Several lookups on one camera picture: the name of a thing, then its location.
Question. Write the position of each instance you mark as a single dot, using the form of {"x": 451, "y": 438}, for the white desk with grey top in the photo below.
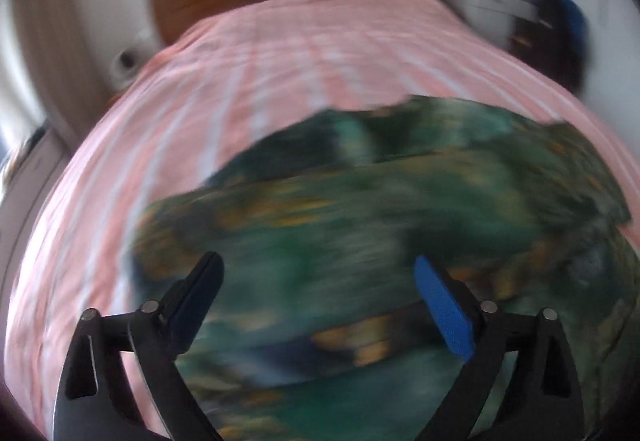
{"x": 480, "y": 6}

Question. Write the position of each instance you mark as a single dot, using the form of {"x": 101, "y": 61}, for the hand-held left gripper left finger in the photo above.
{"x": 197, "y": 301}

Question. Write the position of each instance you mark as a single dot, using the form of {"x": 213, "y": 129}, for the white window bench cabinet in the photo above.
{"x": 35, "y": 166}

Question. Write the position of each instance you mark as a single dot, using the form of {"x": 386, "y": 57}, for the pink striped blanket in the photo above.
{"x": 300, "y": 51}

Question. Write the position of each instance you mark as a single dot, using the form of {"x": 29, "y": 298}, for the blue garment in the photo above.
{"x": 572, "y": 21}

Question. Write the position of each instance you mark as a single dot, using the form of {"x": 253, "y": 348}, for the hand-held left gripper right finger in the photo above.
{"x": 445, "y": 311}

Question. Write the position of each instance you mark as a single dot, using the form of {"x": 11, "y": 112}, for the white round fan heater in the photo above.
{"x": 127, "y": 61}

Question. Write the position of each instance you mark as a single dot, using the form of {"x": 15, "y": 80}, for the green printed padded jacket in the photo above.
{"x": 350, "y": 221}

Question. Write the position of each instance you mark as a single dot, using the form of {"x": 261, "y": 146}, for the beige curtain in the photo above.
{"x": 55, "y": 46}

